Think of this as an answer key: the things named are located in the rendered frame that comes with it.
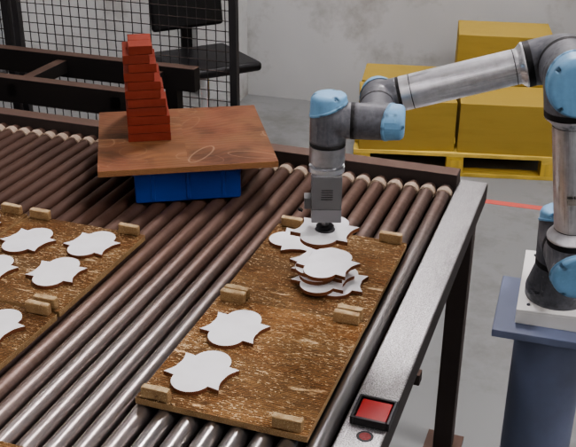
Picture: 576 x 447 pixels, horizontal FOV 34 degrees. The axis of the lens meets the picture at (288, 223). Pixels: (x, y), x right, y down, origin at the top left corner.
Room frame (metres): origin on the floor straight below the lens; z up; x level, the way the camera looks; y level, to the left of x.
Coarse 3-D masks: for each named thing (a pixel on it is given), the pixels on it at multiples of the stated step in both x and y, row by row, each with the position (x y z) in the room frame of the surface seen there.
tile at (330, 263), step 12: (312, 252) 1.97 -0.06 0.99; (324, 252) 1.97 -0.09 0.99; (336, 252) 1.97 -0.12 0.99; (300, 264) 1.91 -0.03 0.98; (312, 264) 1.91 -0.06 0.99; (324, 264) 1.91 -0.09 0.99; (336, 264) 1.91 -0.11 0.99; (348, 264) 1.91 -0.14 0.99; (360, 264) 1.92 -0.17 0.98; (312, 276) 1.86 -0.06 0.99; (324, 276) 1.86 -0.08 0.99; (336, 276) 1.87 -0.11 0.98
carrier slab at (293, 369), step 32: (288, 320) 1.74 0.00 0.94; (320, 320) 1.75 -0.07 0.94; (192, 352) 1.62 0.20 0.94; (224, 352) 1.62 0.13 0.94; (256, 352) 1.62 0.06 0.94; (288, 352) 1.62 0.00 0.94; (320, 352) 1.62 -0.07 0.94; (352, 352) 1.63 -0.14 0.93; (160, 384) 1.50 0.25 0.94; (224, 384) 1.51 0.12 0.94; (256, 384) 1.51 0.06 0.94; (288, 384) 1.51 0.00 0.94; (320, 384) 1.51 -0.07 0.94; (192, 416) 1.42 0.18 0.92; (224, 416) 1.40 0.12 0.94; (256, 416) 1.41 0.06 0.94; (320, 416) 1.42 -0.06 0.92
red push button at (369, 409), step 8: (368, 400) 1.47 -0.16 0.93; (360, 408) 1.44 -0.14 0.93; (368, 408) 1.44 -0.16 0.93; (376, 408) 1.44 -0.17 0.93; (384, 408) 1.44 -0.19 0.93; (392, 408) 1.45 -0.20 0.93; (360, 416) 1.42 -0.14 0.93; (368, 416) 1.42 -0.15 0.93; (376, 416) 1.42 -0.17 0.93; (384, 416) 1.42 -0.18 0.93
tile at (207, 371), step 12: (192, 360) 1.57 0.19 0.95; (204, 360) 1.57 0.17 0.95; (216, 360) 1.57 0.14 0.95; (228, 360) 1.57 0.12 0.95; (168, 372) 1.53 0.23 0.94; (180, 372) 1.53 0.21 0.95; (192, 372) 1.53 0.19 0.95; (204, 372) 1.53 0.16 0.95; (216, 372) 1.53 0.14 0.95; (228, 372) 1.53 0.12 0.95; (180, 384) 1.49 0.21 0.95; (192, 384) 1.49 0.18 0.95; (204, 384) 1.49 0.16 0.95; (216, 384) 1.49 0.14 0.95
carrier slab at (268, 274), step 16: (352, 240) 2.14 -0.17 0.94; (368, 240) 2.14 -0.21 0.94; (256, 256) 2.04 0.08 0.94; (272, 256) 2.04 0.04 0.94; (288, 256) 2.04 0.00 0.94; (352, 256) 2.05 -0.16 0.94; (368, 256) 2.05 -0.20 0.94; (384, 256) 2.05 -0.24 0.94; (400, 256) 2.05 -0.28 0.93; (240, 272) 1.96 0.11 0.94; (256, 272) 1.96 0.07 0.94; (272, 272) 1.96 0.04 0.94; (288, 272) 1.96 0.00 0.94; (368, 272) 1.97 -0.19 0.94; (384, 272) 1.97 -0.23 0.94; (256, 288) 1.88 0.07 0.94; (272, 288) 1.88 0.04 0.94; (288, 288) 1.89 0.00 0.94; (368, 288) 1.89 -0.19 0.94; (384, 288) 1.89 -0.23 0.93; (272, 304) 1.81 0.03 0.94; (288, 304) 1.81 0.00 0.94; (304, 304) 1.81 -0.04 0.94; (320, 304) 1.81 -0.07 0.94; (336, 304) 1.81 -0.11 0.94; (352, 304) 1.81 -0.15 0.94; (368, 304) 1.82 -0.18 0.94; (368, 320) 1.75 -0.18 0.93
